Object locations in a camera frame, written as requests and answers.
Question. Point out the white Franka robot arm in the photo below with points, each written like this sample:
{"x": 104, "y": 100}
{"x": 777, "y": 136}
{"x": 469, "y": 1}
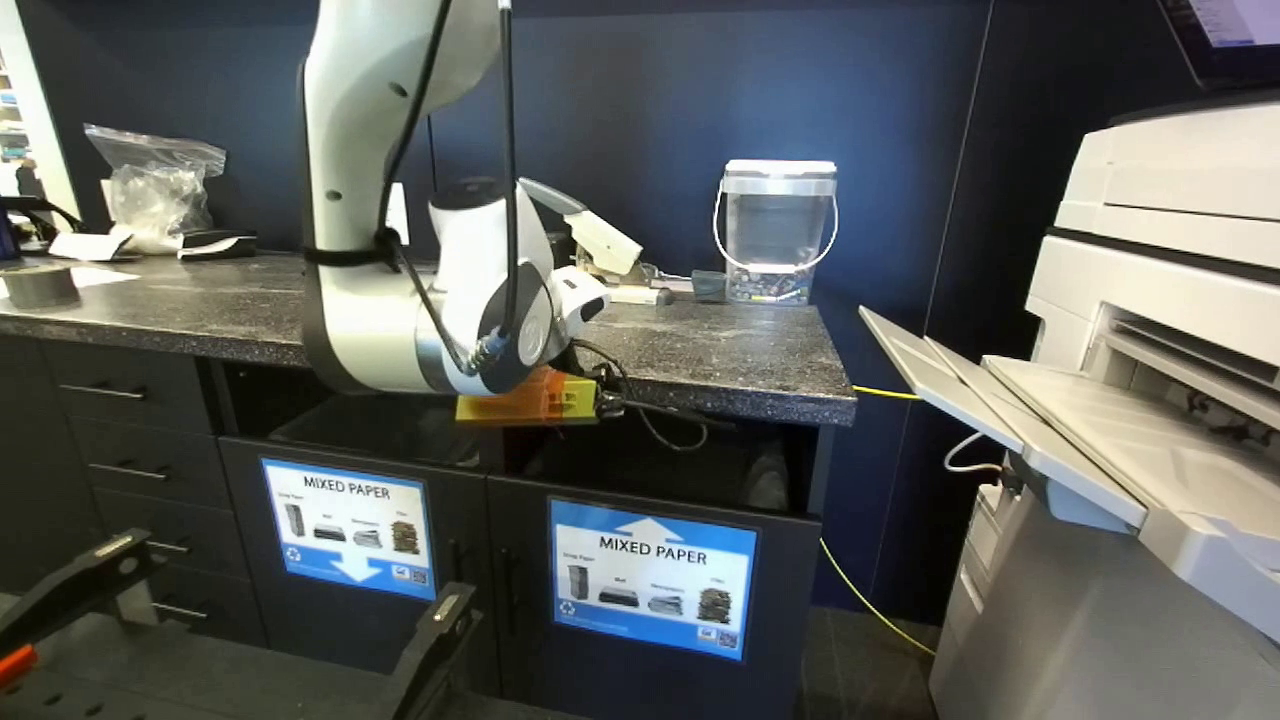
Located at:
{"x": 360, "y": 323}

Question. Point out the grey plastic bin liner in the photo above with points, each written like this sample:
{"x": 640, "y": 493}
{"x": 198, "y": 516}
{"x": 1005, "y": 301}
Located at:
{"x": 372, "y": 434}

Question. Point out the bin panel with down-arrow sign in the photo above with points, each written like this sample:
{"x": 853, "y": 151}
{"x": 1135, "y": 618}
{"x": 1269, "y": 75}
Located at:
{"x": 243, "y": 560}

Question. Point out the dark counter cabinet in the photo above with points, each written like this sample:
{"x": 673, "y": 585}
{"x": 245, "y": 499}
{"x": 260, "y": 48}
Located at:
{"x": 34, "y": 454}

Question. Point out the small grey box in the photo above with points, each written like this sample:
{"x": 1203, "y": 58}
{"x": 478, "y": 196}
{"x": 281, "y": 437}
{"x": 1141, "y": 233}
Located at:
{"x": 710, "y": 285}

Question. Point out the stapler with grey lever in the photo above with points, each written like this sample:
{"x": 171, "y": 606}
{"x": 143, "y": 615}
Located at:
{"x": 605, "y": 246}

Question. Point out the mixed paper sign arrow up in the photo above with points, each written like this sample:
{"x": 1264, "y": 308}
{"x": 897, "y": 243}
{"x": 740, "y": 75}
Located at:
{"x": 655, "y": 560}

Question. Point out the mixed paper sign arrow down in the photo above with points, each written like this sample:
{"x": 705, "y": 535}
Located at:
{"x": 344, "y": 501}

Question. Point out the grey printer side tray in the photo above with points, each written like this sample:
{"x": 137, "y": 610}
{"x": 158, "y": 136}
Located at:
{"x": 985, "y": 386}

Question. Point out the dark cabinet drawer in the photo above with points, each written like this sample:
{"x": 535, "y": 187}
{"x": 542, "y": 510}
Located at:
{"x": 127, "y": 374}
{"x": 145, "y": 448}
{"x": 202, "y": 588}
{"x": 174, "y": 521}

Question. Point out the clear plastic bag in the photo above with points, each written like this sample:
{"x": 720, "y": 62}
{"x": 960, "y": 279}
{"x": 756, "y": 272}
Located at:
{"x": 153, "y": 200}

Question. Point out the small crumpled white sheet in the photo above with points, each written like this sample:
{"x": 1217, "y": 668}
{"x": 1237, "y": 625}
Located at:
{"x": 93, "y": 246}

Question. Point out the large white office printer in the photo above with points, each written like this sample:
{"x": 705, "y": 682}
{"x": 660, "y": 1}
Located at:
{"x": 1144, "y": 625}

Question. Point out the flat white paper sheet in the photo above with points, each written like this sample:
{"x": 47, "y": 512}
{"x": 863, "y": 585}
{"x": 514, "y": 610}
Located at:
{"x": 34, "y": 283}

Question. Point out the black desk device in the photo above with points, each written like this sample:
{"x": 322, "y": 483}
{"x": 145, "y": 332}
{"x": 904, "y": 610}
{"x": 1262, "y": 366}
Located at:
{"x": 26, "y": 221}

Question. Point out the black monitor screen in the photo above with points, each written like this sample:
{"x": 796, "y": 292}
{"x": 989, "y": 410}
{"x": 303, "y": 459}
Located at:
{"x": 1226, "y": 35}

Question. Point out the gold wrist camera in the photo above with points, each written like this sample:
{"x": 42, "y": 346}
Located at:
{"x": 535, "y": 398}

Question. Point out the white wall poster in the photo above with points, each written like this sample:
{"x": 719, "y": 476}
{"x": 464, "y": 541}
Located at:
{"x": 26, "y": 132}

